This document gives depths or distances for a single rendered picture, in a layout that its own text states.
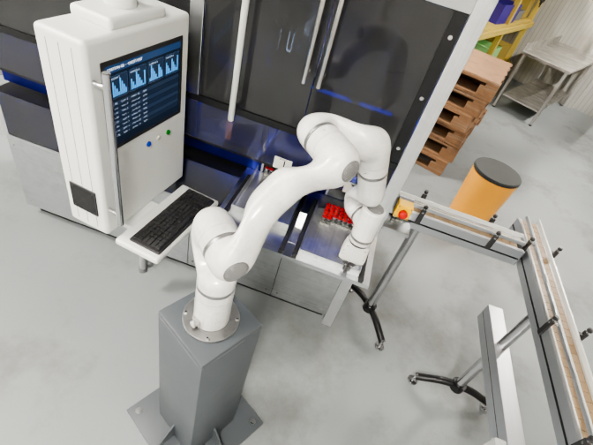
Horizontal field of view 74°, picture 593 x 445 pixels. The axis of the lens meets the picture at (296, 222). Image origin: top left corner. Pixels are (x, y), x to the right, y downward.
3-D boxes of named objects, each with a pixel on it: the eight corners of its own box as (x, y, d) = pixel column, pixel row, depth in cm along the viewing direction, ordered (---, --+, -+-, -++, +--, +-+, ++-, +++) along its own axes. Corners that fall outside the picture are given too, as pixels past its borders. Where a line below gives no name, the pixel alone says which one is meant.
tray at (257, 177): (257, 169, 196) (258, 164, 193) (305, 187, 194) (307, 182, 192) (230, 210, 170) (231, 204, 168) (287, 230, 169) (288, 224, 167)
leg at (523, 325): (446, 378, 228) (527, 300, 177) (461, 383, 227) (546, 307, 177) (446, 392, 221) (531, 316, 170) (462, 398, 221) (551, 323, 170)
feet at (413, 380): (407, 372, 233) (417, 360, 224) (488, 403, 231) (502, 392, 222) (407, 384, 227) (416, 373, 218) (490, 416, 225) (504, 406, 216)
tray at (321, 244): (316, 206, 186) (318, 200, 183) (368, 225, 184) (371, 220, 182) (297, 254, 160) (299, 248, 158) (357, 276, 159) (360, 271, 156)
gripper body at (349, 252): (374, 237, 147) (364, 257, 154) (349, 228, 147) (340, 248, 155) (372, 250, 141) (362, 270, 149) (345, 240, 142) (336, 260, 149)
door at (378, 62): (301, 129, 168) (343, -27, 130) (397, 162, 166) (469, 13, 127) (301, 129, 168) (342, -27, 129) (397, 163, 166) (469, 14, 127)
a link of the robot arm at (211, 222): (203, 305, 114) (210, 249, 98) (183, 258, 125) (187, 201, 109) (242, 293, 120) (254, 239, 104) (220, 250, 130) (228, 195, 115)
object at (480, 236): (380, 220, 196) (393, 195, 185) (384, 201, 207) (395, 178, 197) (514, 267, 192) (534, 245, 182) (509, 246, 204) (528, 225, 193)
